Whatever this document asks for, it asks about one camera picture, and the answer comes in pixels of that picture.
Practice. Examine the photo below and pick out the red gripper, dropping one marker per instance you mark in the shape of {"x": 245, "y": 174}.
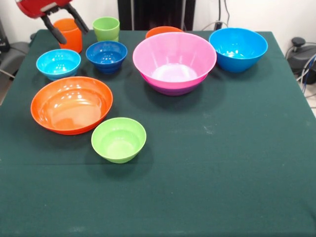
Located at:
{"x": 37, "y": 7}

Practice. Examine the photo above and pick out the wide orange bowl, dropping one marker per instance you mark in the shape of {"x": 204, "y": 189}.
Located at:
{"x": 71, "y": 108}

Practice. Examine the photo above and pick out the large pink bowl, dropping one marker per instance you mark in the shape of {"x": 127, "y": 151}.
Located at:
{"x": 172, "y": 54}

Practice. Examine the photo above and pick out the orange cup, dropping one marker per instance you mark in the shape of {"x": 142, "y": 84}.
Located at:
{"x": 72, "y": 40}

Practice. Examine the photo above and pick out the green cup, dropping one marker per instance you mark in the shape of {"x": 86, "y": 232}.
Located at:
{"x": 106, "y": 28}

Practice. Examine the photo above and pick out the small light blue bowl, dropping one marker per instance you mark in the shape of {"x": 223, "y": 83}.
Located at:
{"x": 58, "y": 64}

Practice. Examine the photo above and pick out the small dark blue bowl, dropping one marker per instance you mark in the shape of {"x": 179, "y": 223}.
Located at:
{"x": 106, "y": 55}

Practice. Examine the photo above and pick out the grey wheeled floor base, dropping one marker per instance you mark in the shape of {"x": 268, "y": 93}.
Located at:
{"x": 302, "y": 53}
{"x": 14, "y": 55}

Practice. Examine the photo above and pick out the small deep orange bowl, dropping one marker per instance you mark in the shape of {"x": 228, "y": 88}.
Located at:
{"x": 160, "y": 30}

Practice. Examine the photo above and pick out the small green bowl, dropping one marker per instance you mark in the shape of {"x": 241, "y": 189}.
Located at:
{"x": 118, "y": 140}

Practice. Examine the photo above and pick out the purple bowl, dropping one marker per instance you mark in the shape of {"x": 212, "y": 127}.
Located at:
{"x": 175, "y": 91}

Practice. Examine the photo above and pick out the medium blue bowl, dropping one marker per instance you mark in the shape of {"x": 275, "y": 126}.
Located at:
{"x": 238, "y": 50}

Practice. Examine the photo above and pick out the dark green tablecloth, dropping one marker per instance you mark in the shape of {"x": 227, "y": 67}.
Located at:
{"x": 158, "y": 197}

